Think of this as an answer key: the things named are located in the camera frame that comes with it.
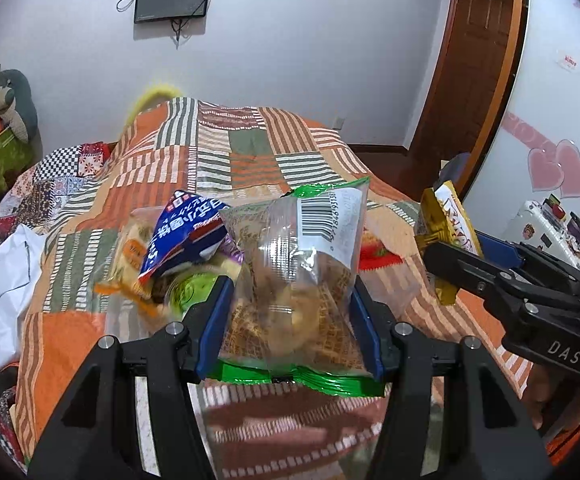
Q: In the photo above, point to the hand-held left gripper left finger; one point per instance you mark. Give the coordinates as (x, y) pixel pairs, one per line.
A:
(214, 330)

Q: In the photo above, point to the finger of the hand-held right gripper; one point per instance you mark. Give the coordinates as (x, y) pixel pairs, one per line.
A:
(500, 249)
(470, 272)

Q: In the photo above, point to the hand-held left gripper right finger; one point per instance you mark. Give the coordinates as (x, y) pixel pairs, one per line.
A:
(367, 340)

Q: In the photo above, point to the clear plastic container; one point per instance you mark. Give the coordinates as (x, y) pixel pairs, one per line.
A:
(395, 290)

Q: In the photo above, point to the gold brown snack packet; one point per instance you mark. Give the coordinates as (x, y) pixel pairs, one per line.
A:
(445, 215)

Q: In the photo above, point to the clear green-edged snack packet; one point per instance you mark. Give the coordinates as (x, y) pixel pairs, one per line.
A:
(290, 300)

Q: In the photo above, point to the blue snack packet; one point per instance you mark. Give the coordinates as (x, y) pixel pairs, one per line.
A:
(184, 230)

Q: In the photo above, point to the person's right hand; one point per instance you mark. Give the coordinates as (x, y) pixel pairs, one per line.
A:
(537, 390)

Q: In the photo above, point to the white fridge with stickers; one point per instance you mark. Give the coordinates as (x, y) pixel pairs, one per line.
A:
(535, 225)

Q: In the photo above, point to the green round snack cup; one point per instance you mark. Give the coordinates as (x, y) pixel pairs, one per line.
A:
(189, 292)

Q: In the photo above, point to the purple snack packet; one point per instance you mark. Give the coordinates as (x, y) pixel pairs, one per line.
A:
(232, 255)

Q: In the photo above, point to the red snack packet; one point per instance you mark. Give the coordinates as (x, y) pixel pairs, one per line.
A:
(377, 252)

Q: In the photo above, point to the grey chair back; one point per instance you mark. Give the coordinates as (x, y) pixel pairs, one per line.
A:
(455, 172)

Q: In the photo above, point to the pink heart stickers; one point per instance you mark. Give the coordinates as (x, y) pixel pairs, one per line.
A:
(555, 170)

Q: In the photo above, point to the striped patchwork blanket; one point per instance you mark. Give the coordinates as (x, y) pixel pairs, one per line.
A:
(250, 160)

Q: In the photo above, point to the brown wooden door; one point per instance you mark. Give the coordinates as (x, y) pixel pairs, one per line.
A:
(470, 50)

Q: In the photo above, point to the white plastic bag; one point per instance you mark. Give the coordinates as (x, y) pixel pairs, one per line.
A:
(4, 280)

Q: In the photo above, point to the checkered patchwork quilt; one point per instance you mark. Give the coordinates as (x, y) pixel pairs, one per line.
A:
(49, 180)

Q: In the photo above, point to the yellow hoop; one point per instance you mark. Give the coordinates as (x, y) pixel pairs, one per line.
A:
(144, 97)

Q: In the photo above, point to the green bag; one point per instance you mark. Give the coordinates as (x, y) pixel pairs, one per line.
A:
(7, 160)

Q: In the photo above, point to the grey plush toy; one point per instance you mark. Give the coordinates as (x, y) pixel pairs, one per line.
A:
(9, 105)

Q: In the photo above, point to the pink letter wall sticker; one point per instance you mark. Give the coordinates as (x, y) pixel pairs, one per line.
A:
(522, 130)

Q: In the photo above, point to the white wall sign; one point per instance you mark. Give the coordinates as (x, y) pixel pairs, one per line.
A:
(568, 61)

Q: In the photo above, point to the wall outlet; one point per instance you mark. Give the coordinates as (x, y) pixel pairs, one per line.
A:
(339, 121)

